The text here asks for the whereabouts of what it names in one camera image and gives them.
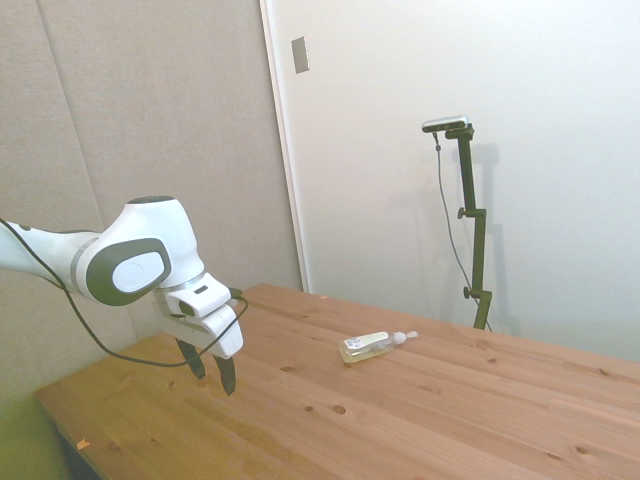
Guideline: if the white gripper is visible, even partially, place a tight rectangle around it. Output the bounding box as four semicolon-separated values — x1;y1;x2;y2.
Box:
152;274;245;397

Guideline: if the clear sanitizer pump bottle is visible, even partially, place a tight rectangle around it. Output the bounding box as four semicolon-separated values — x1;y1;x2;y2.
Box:
338;329;419;364

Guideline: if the white door frame trim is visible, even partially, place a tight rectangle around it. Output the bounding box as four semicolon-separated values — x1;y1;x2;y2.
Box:
258;0;311;295

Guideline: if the dark green camera stand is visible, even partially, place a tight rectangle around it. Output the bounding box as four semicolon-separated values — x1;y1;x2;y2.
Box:
443;124;494;330

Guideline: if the grey wall plate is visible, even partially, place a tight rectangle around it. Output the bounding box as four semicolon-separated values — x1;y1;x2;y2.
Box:
291;35;311;75

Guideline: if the grey exterior camera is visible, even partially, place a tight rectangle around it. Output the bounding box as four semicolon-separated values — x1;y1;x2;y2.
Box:
421;114;471;134

